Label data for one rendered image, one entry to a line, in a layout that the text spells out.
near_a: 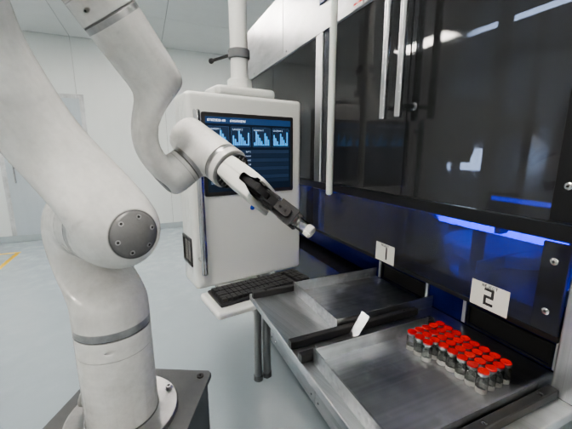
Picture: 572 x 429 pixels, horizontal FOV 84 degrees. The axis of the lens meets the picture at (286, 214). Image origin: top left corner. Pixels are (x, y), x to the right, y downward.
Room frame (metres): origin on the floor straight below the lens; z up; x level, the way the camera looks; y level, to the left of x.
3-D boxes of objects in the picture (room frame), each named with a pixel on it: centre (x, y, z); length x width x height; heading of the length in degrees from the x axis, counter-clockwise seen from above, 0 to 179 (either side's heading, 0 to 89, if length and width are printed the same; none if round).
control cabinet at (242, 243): (1.36, 0.19, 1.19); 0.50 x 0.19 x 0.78; 123
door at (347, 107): (1.15, -0.25, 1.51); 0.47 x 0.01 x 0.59; 24
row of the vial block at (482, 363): (0.62, -0.37, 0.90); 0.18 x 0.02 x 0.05; 24
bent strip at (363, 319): (0.70, -0.14, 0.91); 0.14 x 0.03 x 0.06; 114
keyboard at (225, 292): (1.18, 0.09, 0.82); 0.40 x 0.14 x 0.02; 123
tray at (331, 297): (0.93, -0.23, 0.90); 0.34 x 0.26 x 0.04; 114
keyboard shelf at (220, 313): (1.20, 0.11, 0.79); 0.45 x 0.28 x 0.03; 123
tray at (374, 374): (0.57, -0.27, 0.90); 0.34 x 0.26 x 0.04; 114
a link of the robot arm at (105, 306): (0.52, 0.33, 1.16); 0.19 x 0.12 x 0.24; 53
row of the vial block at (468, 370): (0.61, -0.35, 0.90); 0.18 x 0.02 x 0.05; 24
